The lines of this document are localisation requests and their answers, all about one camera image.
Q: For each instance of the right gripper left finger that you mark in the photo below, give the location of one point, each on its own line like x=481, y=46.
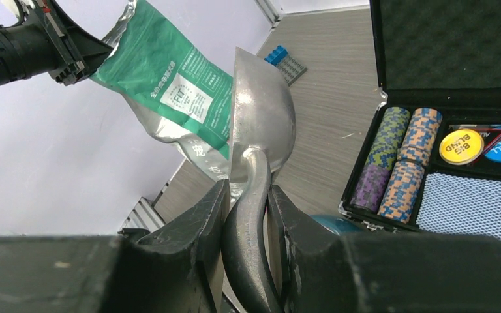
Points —
x=177, y=268

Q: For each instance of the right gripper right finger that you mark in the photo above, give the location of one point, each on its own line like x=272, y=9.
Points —
x=381, y=272

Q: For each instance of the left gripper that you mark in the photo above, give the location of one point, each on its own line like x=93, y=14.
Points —
x=46, y=40

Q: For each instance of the green pet food bag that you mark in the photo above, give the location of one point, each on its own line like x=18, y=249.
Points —
x=178, y=95

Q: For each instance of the teal double pet bowl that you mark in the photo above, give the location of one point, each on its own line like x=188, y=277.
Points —
x=338, y=225

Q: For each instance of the black poker chip case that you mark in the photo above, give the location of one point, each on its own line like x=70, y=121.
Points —
x=439, y=70

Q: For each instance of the blue card deck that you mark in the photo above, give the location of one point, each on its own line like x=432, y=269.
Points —
x=460, y=205

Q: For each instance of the blue lego brick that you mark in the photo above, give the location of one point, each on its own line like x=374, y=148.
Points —
x=276, y=55

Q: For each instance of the yellow big blind button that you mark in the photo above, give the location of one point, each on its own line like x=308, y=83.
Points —
x=461, y=147

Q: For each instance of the grey lego base plate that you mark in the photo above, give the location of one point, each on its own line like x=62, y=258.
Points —
x=291, y=69

